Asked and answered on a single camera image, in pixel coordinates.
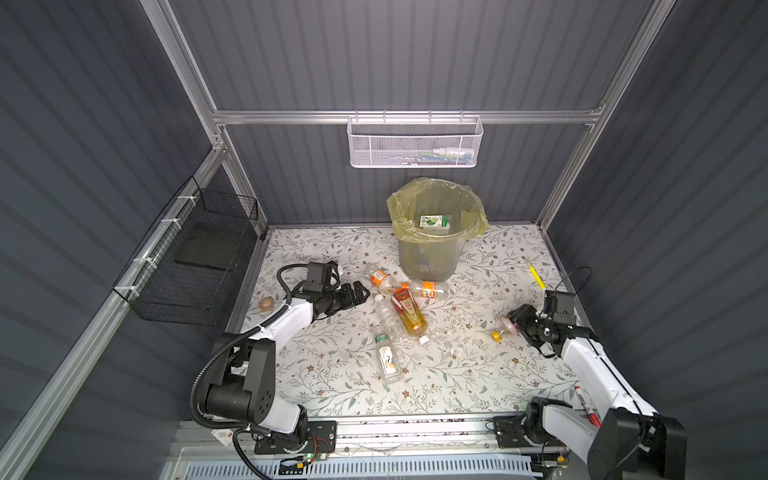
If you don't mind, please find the red yellow tea bottle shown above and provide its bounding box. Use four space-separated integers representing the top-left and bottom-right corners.
391 284 428 337

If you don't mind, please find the green white label bottle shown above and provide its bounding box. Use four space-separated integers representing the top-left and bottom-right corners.
419 215 452 235

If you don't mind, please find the red label yellow cap bottle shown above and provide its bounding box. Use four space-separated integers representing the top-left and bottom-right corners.
491 317 519 343

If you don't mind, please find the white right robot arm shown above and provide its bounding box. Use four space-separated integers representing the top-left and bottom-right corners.
505 304 687 479

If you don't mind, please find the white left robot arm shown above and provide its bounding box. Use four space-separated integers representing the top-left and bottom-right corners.
189 281 370 445

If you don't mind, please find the mesh waste bin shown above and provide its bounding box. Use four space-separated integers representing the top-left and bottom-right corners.
396 237 471 281

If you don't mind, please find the yellow bin liner bag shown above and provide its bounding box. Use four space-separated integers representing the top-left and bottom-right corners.
386 177 490 244

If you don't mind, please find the yellow highlighter pen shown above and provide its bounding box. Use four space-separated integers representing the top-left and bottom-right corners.
527 262 547 291

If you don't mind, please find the orange label bottle left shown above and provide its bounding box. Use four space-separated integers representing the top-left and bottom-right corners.
363 264 400 294

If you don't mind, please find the orange label bottle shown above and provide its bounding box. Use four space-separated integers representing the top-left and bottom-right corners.
363 264 400 294
402 280 451 299

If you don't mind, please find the brown tape roll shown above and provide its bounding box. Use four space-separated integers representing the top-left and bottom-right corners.
258 297 275 311

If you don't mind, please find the orange label bottle right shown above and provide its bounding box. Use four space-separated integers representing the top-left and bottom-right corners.
402 280 451 299

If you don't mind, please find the green cap clear bottle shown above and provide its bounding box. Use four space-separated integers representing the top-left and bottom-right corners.
373 327 402 384

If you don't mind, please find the red marker pen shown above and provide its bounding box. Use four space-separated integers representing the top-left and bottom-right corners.
574 386 601 428

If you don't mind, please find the white tube in basket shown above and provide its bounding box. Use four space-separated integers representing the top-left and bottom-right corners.
425 147 476 165

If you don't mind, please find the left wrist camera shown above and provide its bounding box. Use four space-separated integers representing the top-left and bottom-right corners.
303 261 340 293

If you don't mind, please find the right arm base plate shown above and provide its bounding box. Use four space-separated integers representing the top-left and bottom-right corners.
491 413 543 449

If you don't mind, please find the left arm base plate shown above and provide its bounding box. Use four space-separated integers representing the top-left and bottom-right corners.
253 420 338 455

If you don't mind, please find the black wire wall basket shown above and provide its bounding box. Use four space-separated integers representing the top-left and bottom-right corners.
113 181 260 327

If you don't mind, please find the white wire wall basket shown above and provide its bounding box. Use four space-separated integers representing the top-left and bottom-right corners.
346 116 484 169

